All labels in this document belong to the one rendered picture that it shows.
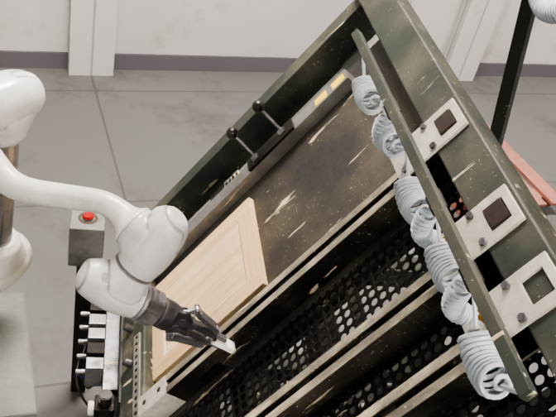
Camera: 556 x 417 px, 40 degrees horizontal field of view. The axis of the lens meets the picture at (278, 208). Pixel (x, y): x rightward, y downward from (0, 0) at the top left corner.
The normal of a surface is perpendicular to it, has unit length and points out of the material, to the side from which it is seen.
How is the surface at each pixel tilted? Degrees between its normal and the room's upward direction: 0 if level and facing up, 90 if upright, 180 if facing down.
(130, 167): 0
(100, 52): 90
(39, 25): 90
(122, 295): 79
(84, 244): 90
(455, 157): 59
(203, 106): 0
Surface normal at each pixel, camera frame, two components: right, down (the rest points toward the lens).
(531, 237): -0.73, -0.46
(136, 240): -0.33, 0.02
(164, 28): 0.32, 0.63
